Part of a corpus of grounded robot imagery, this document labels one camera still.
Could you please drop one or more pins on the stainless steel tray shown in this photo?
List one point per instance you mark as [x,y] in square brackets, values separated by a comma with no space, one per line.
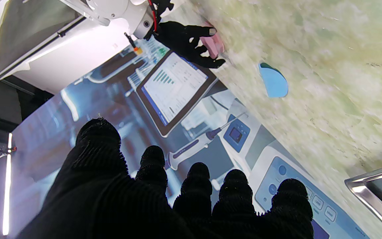
[370,196]

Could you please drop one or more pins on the blue round lid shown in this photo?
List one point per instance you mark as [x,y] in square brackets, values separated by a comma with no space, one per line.
[221,46]

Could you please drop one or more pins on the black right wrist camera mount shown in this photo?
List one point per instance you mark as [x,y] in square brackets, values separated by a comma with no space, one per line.
[162,6]

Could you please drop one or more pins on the white overhead canopy frame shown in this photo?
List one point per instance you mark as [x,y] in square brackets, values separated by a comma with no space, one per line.
[61,63]

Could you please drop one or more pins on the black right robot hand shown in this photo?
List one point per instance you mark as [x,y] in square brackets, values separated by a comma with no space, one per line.
[177,38]

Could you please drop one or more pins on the printed laboratory backdrop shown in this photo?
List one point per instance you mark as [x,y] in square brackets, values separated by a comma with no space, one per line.
[111,99]

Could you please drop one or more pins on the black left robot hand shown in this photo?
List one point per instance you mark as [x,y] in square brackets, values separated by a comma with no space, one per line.
[111,205]

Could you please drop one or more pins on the blue round filter paper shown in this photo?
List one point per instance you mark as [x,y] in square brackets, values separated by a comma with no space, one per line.
[274,83]

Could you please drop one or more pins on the black clamp with orange tip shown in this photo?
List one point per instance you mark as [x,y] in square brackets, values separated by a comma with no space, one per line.
[133,43]

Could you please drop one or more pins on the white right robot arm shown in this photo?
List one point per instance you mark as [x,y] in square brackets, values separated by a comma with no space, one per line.
[121,10]

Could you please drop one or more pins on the black spring clamp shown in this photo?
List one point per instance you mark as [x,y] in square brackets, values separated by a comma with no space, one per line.
[3,152]

